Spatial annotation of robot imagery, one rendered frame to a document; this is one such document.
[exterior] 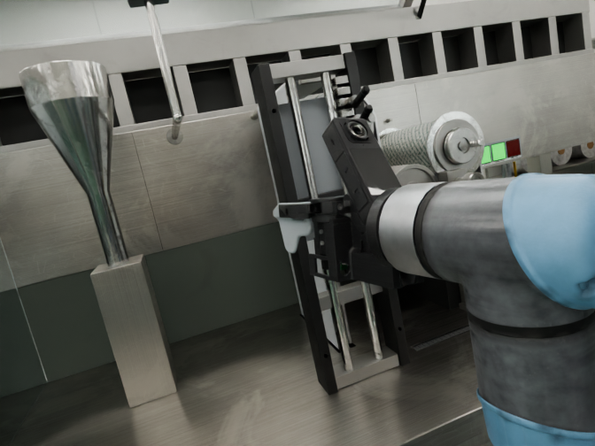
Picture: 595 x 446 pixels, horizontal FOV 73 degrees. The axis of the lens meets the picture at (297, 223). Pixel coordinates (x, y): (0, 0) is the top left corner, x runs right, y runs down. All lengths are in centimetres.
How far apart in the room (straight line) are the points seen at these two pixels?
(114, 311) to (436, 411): 57
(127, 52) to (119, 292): 58
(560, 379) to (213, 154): 92
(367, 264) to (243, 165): 74
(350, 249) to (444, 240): 14
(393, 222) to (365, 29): 100
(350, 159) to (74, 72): 55
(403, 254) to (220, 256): 81
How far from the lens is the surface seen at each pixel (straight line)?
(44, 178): 109
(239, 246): 109
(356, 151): 39
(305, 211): 41
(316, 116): 69
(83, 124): 81
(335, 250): 39
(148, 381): 88
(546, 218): 25
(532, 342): 28
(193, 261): 108
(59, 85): 81
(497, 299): 27
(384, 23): 131
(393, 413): 68
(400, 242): 31
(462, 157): 93
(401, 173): 87
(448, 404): 69
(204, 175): 107
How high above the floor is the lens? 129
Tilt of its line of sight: 9 degrees down
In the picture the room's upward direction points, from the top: 12 degrees counter-clockwise
